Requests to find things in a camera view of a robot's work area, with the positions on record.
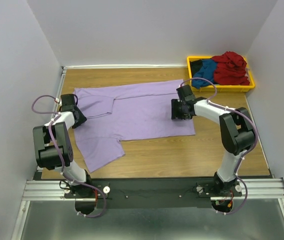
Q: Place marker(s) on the purple t shirt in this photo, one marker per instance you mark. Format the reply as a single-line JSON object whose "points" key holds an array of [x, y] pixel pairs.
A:
{"points": [[125, 113]]}

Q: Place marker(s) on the black t shirt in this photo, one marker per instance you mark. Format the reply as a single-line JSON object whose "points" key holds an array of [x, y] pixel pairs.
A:
{"points": [[195, 66]]}

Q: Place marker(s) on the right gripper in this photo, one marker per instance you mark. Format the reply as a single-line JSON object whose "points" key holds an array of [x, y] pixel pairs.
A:
{"points": [[174, 104]]}

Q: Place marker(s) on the red t shirt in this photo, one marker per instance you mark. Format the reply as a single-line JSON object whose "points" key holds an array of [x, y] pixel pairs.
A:
{"points": [[230, 69]]}

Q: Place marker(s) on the blue t shirt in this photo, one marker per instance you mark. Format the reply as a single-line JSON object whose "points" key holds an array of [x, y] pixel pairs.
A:
{"points": [[206, 72]]}

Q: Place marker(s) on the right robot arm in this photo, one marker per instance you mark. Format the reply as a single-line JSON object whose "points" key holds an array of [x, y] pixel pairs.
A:
{"points": [[238, 134]]}

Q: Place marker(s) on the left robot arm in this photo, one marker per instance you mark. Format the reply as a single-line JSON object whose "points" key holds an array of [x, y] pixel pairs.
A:
{"points": [[53, 147]]}

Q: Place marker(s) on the black mounting base plate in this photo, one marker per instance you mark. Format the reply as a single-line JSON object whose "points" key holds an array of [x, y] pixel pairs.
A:
{"points": [[154, 193]]}

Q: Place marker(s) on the yellow plastic bin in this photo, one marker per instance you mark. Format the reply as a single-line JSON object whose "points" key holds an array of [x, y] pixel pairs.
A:
{"points": [[220, 88]]}

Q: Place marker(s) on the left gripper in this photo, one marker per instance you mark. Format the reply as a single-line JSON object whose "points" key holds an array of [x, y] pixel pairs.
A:
{"points": [[83, 118]]}

